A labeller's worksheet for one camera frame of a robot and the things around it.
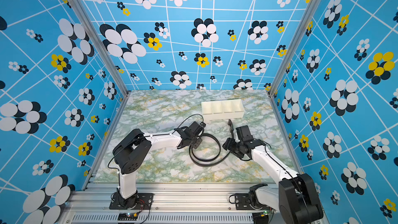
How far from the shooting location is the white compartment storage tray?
42.3 inches

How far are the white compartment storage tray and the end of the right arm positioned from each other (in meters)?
0.26

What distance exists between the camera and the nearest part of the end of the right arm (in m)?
0.62
